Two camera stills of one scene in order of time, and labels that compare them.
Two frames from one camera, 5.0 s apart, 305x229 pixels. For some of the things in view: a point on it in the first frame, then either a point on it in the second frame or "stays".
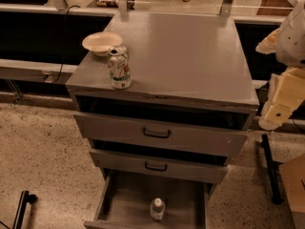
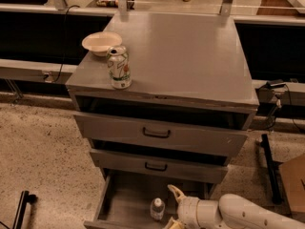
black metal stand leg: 273,173 stays
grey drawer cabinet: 166,140 stays
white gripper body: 292,45 to 187,210
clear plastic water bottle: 157,208 stays
